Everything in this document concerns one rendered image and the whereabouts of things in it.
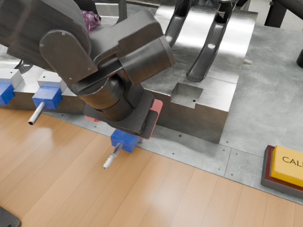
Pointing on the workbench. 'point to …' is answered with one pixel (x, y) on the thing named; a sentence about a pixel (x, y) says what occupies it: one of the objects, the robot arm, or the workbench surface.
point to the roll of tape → (300, 59)
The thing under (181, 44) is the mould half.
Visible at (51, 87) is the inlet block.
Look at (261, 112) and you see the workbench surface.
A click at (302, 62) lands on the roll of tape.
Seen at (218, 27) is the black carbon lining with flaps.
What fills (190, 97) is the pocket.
